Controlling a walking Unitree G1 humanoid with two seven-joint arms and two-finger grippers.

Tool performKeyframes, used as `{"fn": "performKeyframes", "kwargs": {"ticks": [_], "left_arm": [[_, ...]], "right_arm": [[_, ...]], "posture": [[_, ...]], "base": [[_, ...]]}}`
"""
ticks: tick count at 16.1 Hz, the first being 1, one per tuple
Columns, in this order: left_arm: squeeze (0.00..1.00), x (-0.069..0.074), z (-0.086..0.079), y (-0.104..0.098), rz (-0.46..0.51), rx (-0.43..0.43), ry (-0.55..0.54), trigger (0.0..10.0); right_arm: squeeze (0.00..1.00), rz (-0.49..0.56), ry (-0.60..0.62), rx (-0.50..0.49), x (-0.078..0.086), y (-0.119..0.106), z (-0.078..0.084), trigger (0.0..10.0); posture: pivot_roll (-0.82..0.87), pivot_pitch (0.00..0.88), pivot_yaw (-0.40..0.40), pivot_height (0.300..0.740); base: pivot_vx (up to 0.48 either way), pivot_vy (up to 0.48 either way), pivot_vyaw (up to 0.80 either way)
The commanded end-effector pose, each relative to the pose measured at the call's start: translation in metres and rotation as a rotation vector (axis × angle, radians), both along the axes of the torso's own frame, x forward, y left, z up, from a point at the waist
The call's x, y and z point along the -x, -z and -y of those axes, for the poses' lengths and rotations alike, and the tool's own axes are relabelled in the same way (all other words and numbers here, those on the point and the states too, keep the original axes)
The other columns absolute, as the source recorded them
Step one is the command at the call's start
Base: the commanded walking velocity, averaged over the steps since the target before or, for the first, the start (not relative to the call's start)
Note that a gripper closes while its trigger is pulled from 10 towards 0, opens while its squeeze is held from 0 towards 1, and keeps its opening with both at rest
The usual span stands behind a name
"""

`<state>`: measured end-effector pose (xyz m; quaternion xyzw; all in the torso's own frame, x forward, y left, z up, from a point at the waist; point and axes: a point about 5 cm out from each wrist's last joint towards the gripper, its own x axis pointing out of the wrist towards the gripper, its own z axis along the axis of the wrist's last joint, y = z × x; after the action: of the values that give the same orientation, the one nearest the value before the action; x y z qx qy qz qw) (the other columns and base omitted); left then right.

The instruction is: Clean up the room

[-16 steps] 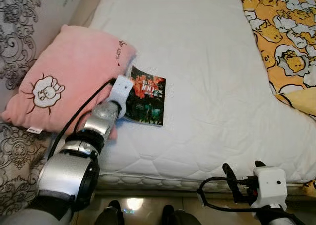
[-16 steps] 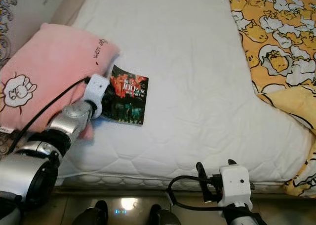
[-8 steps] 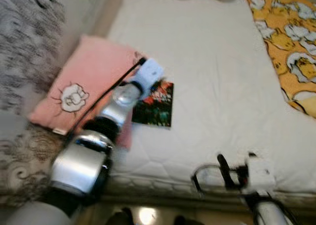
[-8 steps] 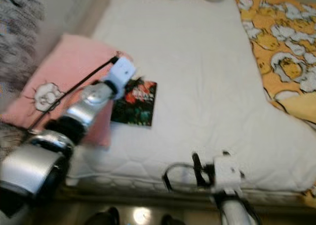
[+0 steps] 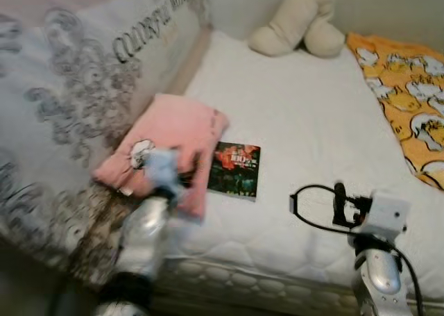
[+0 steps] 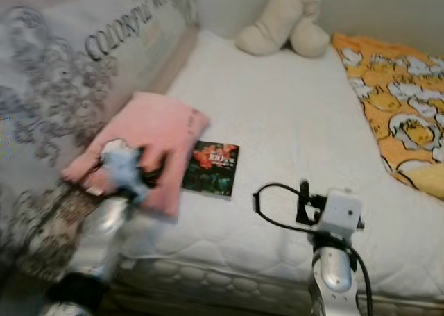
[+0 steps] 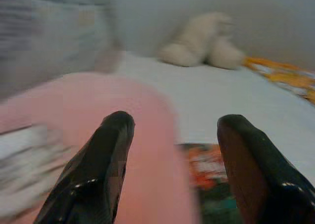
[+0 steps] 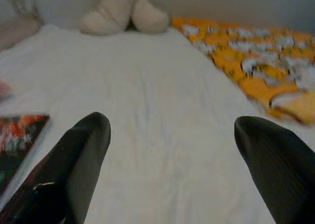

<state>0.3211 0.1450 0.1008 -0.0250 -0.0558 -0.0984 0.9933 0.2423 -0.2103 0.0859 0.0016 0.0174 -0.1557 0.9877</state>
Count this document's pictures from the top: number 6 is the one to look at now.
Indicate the beige plush toy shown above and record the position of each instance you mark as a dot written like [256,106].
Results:
[281,24]

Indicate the pink cloth garment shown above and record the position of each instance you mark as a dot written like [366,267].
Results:
[159,125]

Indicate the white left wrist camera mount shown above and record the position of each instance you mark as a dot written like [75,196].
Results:
[121,167]

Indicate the grey floral printed cushion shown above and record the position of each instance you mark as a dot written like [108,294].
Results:
[55,80]

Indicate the yellow cartoon egg print blanket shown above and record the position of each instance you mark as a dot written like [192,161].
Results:
[395,101]

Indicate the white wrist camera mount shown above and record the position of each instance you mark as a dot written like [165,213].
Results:
[121,167]
[340,210]

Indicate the dark cover book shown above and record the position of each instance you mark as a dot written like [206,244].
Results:
[211,169]

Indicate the brown leopard print cloth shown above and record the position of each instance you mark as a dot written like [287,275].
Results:
[55,226]

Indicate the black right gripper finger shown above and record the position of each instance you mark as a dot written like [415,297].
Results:
[303,203]

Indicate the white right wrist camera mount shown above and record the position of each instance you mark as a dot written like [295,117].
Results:
[340,210]

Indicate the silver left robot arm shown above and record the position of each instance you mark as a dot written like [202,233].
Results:
[100,239]

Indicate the white quilted mattress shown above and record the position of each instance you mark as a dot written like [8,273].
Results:
[291,121]

